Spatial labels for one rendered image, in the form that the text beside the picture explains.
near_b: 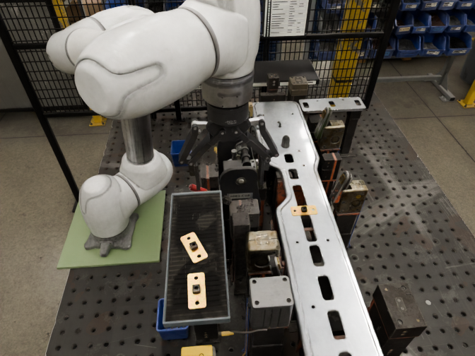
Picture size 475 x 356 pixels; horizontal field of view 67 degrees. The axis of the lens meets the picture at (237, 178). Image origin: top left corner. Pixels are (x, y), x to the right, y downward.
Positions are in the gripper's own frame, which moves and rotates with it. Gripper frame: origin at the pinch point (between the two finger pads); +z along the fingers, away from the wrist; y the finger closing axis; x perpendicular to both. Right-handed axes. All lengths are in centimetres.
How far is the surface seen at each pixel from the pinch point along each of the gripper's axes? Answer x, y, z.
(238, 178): 20.1, 4.2, 19.4
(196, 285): -14.6, -8.9, 17.3
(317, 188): 27, 33, 35
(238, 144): 32.8, 5.7, 16.9
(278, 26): 119, 35, 14
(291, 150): 49, 28, 35
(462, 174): 124, 190, 135
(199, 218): 5.2, -7.6, 18.5
